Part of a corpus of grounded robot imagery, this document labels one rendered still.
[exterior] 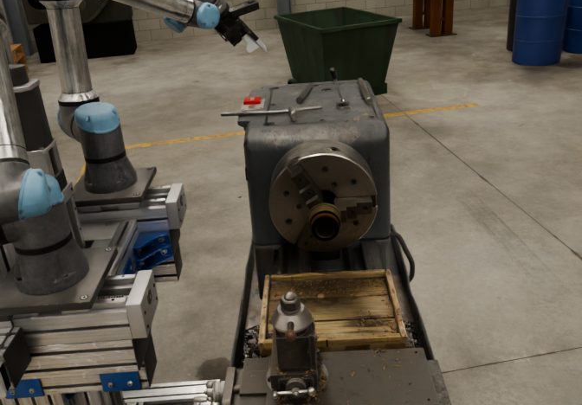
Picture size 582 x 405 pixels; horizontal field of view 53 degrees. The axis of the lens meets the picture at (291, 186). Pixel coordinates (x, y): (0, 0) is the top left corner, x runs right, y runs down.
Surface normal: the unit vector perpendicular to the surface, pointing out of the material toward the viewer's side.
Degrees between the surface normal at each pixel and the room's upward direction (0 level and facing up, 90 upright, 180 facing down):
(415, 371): 0
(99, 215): 90
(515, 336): 0
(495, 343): 0
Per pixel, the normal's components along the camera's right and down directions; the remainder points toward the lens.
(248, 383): -0.07, -0.91
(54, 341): 0.03, 0.41
